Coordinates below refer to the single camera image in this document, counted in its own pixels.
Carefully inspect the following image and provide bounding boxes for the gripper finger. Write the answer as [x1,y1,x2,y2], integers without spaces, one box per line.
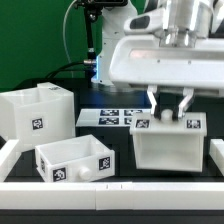
[147,86,159,118]
[178,88,194,119]

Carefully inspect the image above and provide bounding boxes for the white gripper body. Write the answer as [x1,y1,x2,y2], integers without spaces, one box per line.
[109,35,224,90]

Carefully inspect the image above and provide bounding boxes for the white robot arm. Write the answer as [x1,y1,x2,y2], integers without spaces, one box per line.
[98,0,224,120]

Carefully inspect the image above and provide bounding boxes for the white drawer with knob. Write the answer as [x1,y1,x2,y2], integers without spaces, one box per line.
[35,135,115,182]

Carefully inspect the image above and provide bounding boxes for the large white drawer cabinet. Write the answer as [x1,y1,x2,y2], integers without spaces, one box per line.
[0,83,75,152]

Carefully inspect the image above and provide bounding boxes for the white marker tag board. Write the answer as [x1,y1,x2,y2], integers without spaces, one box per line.
[76,108,149,127]

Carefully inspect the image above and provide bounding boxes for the white right rail block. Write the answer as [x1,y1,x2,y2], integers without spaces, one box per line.
[209,139,224,176]

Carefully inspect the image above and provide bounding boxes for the white rail block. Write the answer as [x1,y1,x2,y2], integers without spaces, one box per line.
[0,139,21,182]
[209,139,224,176]

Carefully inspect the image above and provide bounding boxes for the black cables on table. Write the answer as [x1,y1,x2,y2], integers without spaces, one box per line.
[44,61,98,80]

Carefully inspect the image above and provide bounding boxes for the black camera stand pole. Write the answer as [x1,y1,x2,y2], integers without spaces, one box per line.
[75,0,128,62]

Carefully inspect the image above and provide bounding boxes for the grey cable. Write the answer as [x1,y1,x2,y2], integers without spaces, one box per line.
[62,0,78,79]

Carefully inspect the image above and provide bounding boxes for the white front rail bar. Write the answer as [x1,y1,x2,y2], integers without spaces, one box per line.
[0,182,224,210]

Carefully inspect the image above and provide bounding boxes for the white left rail block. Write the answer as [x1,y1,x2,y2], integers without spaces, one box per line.
[0,139,21,182]

